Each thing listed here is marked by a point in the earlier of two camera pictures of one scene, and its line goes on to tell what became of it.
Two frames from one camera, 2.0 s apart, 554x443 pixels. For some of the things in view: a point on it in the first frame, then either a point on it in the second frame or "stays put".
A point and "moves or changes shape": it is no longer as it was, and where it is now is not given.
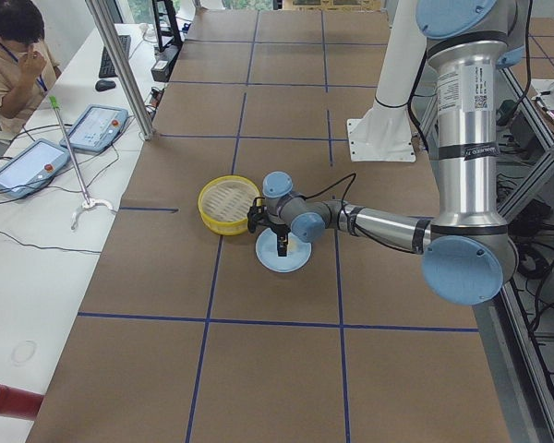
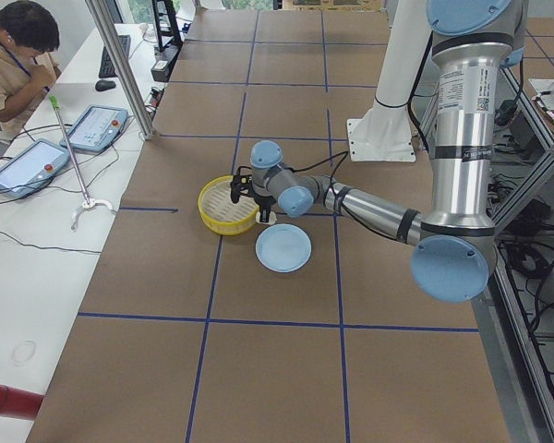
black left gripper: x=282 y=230 → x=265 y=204
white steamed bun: x=293 y=245 moves or changes shape
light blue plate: x=298 y=252 stays put
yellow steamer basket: x=224 y=202 stays put
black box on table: x=163 y=63 stays put
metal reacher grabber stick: x=90 y=202 stays put
